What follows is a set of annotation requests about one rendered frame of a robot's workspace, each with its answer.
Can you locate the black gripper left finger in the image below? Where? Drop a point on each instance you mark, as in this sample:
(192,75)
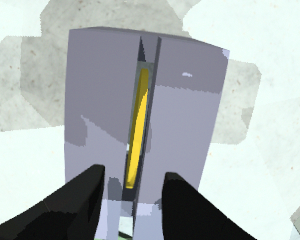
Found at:
(70,213)

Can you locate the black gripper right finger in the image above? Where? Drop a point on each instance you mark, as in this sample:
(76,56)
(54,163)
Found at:
(187,215)

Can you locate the gold coin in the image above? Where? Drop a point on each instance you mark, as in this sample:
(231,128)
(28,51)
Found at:
(137,129)

